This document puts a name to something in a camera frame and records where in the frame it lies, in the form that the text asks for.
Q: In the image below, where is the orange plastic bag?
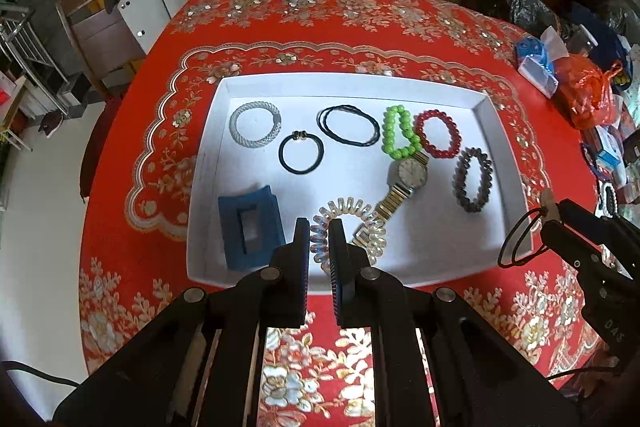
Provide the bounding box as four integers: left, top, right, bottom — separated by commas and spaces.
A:
556, 54, 626, 131

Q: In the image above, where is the dark blue bag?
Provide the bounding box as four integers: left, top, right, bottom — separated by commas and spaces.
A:
570, 1, 632, 64

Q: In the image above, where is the blue hair claw clip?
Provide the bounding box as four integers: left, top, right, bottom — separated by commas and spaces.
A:
217, 183, 287, 271

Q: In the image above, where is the thin black double hair tie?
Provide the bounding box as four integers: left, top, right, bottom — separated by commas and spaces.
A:
316, 104, 381, 146

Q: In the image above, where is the green bead bracelet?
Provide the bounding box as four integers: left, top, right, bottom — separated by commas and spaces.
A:
381, 105, 422, 156

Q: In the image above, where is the black plastic bag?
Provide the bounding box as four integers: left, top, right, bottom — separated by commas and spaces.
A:
492, 0, 573, 40

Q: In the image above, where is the metal rack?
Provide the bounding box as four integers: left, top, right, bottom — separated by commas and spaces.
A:
0, 4, 68, 120

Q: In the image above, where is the black hair tie with bead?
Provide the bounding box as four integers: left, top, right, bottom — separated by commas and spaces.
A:
277, 130, 325, 175

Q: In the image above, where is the grey braided bracelet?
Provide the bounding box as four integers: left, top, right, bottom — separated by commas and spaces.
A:
229, 101, 283, 151

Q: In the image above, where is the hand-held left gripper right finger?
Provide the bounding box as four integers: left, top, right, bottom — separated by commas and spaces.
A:
327, 218, 586, 427

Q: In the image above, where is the blue and white box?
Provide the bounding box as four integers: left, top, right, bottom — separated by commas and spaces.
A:
516, 36, 560, 98

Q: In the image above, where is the clear spiral coil hair tie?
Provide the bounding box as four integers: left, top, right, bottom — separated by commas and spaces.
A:
309, 195, 387, 278

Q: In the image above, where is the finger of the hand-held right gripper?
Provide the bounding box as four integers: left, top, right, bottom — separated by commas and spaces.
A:
554, 198, 632, 239
540, 219, 607, 269

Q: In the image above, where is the white rectangular tray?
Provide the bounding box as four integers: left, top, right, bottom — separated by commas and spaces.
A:
186, 72, 536, 288

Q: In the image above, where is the thin black tie wooden charm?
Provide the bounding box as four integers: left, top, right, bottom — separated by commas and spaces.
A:
496, 188, 558, 269

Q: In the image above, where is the black cable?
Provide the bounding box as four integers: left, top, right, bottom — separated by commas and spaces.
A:
0, 359, 78, 389

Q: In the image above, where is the gold band wristwatch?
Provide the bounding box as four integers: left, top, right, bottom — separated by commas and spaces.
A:
352, 152, 430, 248

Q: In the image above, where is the dark bead bracelet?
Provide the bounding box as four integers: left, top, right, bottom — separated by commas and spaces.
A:
451, 147, 493, 212

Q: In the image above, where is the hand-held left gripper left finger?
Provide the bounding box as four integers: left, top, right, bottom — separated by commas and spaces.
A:
52, 217, 312, 427

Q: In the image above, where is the brown wooden chair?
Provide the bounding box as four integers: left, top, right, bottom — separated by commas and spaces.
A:
55, 0, 148, 100

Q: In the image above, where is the red floral tablecloth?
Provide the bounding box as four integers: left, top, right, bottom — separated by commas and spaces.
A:
80, 0, 626, 427

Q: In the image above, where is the red bead bracelet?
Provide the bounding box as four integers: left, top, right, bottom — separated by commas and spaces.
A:
415, 108, 462, 159

